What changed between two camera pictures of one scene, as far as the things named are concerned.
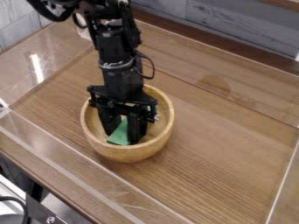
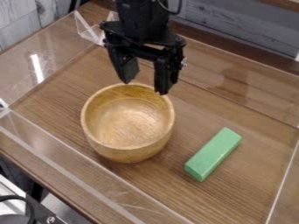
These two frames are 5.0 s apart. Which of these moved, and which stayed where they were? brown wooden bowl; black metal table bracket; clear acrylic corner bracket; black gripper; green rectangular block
Moved: green rectangular block; black gripper
Stayed: black metal table bracket; brown wooden bowl; clear acrylic corner bracket
